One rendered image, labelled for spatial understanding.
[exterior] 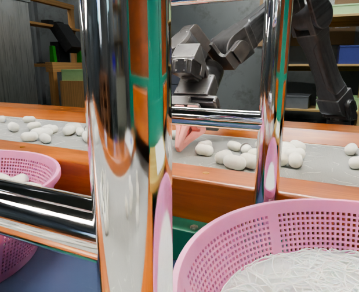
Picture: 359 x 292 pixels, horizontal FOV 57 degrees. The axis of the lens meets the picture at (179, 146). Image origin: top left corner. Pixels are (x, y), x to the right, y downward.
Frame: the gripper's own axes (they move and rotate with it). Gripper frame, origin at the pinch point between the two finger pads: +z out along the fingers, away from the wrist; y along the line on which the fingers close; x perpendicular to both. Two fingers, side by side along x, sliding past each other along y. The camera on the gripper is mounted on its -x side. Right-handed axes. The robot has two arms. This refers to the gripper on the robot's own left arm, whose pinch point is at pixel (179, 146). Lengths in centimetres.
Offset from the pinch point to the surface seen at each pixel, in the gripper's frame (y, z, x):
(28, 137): -32.2, 3.1, -1.8
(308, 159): 20.5, -4.1, 5.8
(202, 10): -209, -488, 269
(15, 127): -43.1, -1.4, 1.8
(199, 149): 3.3, -0.5, 1.2
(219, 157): 8.1, 2.3, -1.3
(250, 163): 13.1, 2.9, -1.7
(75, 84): -357, -270, 250
